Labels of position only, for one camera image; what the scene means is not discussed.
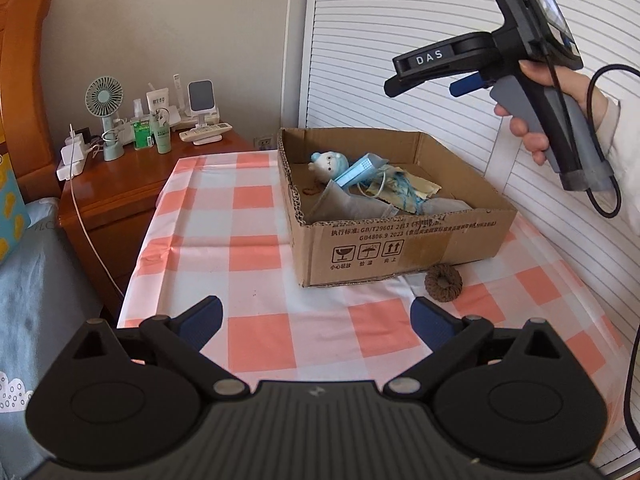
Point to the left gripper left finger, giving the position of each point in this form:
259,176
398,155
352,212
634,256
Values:
177,344

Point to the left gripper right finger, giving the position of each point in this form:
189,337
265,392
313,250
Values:
457,344

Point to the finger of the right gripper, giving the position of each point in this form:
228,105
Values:
463,54
467,84

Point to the brown scrunchie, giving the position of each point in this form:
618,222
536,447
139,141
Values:
443,282

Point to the blue face mask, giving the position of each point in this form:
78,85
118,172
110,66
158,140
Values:
364,169

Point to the blue plush toy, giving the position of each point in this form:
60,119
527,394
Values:
328,165

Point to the blue tassel sachet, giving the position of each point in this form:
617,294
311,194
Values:
379,189

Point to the white sleeved right forearm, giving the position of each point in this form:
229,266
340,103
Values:
619,137

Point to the person's right hand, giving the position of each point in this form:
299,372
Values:
605,112

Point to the white louvered closet door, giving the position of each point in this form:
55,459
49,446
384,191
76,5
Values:
348,51

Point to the blue bed sheet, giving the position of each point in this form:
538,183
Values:
45,297

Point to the wooden nightstand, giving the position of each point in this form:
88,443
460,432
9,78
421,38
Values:
106,211

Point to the cardboard box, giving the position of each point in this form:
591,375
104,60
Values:
340,252

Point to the white remote control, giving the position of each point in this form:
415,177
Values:
205,134

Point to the green tube bottle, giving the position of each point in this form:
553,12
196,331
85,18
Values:
161,130

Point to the white power strip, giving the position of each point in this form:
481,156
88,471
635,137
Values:
74,155

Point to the green box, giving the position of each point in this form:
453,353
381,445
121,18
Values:
142,134

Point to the white card box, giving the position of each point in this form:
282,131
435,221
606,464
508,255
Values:
157,99

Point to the phone on white stand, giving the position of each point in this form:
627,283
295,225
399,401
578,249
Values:
202,100

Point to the green desk fan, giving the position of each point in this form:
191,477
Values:
103,98

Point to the wooden headboard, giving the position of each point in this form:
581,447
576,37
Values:
25,135

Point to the wall outlet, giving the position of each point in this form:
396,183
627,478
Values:
264,143

